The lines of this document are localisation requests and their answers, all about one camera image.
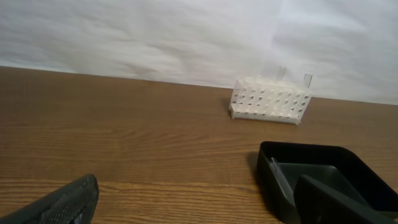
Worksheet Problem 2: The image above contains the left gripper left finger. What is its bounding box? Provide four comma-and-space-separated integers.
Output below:
0, 173, 100, 224

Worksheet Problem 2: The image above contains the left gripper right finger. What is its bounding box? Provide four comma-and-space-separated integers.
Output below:
294, 174, 398, 224

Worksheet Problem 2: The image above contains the black tray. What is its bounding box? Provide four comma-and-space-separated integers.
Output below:
256, 141, 398, 224

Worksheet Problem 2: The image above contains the white test tube rack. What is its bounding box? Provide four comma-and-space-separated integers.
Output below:
229, 75, 313, 126

